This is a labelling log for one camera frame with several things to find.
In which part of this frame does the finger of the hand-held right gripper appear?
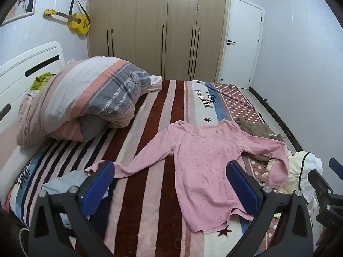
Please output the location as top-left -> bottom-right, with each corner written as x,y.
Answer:
329,157 -> 343,181
308,170 -> 334,202

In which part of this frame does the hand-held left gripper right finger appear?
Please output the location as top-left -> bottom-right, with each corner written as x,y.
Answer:
226,161 -> 314,257

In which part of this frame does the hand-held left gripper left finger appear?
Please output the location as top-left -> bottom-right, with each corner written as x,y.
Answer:
28,160 -> 116,257

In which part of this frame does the pink long-sleeve shirt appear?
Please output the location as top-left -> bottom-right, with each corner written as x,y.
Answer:
84,120 -> 290,233

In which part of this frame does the cream garment with black trim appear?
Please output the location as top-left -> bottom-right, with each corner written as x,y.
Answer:
261,151 -> 323,215

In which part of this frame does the light blue garment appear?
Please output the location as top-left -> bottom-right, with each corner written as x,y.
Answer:
41,170 -> 110,229

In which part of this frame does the brown garment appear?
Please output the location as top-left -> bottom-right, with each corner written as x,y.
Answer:
235,118 -> 284,162

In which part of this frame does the folded striped duvet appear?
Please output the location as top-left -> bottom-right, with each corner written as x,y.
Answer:
16,56 -> 151,149

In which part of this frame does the striped plush blanket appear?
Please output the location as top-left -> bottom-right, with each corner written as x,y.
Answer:
4,79 -> 303,257

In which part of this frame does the white cloth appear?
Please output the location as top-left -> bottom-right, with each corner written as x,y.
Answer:
149,75 -> 163,93

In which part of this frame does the green cloth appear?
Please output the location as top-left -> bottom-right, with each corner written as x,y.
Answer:
29,72 -> 54,91

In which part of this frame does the white door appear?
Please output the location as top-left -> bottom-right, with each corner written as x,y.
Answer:
218,0 -> 264,89

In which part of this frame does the white bed headboard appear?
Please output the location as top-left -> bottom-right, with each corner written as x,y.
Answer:
0,41 -> 66,137

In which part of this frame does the yellow guitar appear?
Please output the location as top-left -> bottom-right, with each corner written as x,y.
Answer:
44,8 -> 91,35

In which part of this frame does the beige wooden wardrobe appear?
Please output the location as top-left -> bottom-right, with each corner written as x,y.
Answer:
87,0 -> 229,82

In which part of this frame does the dark bed rail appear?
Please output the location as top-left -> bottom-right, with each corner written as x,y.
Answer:
248,86 -> 303,153

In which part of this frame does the black guitar strap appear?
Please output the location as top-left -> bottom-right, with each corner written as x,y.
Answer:
69,0 -> 89,22

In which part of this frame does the framed wall photo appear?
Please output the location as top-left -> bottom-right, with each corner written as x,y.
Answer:
0,0 -> 38,27

